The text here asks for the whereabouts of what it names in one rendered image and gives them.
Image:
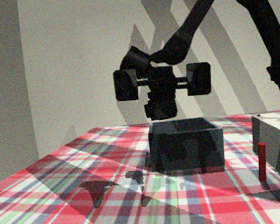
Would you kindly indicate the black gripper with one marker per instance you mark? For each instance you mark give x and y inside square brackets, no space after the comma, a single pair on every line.
[162,81]

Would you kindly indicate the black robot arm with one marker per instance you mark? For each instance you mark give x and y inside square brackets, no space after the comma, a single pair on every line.
[163,107]

